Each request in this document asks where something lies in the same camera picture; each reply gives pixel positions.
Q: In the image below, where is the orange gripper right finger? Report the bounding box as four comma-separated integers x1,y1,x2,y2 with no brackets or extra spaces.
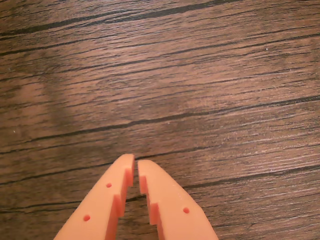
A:
137,159,219,240

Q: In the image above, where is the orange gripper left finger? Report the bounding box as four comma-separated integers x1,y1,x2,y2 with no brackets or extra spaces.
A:
52,153,136,240

